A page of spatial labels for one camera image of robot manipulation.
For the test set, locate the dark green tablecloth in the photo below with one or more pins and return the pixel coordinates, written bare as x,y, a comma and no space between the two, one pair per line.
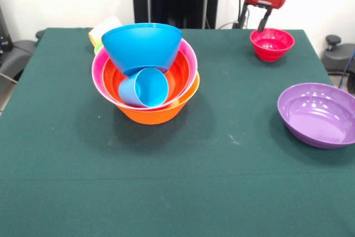
177,192

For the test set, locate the large orange bowl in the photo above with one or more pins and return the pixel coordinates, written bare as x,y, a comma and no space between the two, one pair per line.
155,116

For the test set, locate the yellow cup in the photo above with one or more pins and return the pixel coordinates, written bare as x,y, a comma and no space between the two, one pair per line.
102,27

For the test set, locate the blue cup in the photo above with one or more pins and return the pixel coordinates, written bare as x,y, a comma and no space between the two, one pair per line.
151,88

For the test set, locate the medium blue bowl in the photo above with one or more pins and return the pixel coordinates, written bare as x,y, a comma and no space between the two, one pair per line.
141,45

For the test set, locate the purple bowl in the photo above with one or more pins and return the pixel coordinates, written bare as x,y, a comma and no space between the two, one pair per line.
319,115

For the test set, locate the small green bowl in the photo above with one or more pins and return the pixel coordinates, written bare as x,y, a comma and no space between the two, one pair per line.
98,48

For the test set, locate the large pink bowl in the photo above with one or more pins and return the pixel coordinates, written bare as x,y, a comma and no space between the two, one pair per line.
97,70

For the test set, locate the black equipment box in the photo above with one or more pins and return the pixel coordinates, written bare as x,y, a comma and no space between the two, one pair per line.
4,37

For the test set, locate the red-orange bowl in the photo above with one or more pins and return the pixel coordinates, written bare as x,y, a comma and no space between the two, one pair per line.
180,73

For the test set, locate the small crimson bowl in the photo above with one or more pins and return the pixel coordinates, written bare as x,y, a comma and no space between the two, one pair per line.
273,45

